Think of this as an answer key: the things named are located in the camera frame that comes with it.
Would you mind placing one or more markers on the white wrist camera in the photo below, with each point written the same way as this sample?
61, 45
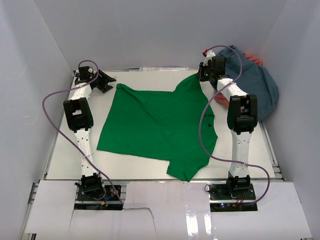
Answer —
85, 74
208, 55

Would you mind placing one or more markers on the blue-grey t shirt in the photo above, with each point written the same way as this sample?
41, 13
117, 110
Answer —
254, 80

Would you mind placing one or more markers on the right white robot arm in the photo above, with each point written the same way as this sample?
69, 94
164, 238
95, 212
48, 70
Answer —
242, 118

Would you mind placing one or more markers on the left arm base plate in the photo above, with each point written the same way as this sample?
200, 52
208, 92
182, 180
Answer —
105, 200

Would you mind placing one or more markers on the green polo shirt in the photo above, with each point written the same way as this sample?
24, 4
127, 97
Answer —
176, 126

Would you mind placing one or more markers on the white printed label strip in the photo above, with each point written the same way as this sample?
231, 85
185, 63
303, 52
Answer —
163, 69

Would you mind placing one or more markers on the white paper sheet front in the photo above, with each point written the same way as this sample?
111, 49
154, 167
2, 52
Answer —
171, 210

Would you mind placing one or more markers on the aluminium table frame rail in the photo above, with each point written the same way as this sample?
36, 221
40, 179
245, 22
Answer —
278, 176

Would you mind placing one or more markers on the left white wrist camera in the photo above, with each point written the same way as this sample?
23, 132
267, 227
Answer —
85, 74

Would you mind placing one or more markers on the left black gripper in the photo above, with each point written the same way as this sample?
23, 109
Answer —
105, 79

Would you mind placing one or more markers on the coral red t shirt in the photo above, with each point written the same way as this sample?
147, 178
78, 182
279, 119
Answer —
221, 99

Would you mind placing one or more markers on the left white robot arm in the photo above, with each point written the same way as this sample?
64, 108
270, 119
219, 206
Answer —
80, 121

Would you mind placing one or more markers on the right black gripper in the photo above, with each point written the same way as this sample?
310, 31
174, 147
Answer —
202, 68

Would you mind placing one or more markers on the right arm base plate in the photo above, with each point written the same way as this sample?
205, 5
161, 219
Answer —
221, 200

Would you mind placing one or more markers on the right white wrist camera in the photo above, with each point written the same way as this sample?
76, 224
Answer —
208, 55

